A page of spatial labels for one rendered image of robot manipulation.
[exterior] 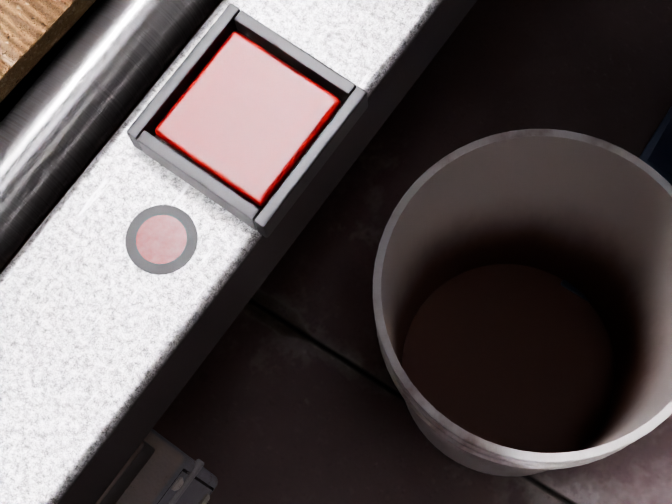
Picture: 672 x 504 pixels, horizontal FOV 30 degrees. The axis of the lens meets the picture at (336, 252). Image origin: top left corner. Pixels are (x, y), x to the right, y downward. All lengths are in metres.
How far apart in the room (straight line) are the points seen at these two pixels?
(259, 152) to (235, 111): 0.02
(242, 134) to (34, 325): 0.12
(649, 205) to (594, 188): 0.07
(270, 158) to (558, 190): 0.75
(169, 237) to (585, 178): 0.72
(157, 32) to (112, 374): 0.16
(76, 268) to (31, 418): 0.07
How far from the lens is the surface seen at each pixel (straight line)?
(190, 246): 0.55
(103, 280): 0.55
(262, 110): 0.55
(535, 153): 1.19
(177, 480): 0.63
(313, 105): 0.55
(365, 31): 0.58
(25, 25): 0.58
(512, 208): 1.32
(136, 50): 0.59
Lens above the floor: 1.44
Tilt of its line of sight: 74 degrees down
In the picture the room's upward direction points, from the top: 9 degrees counter-clockwise
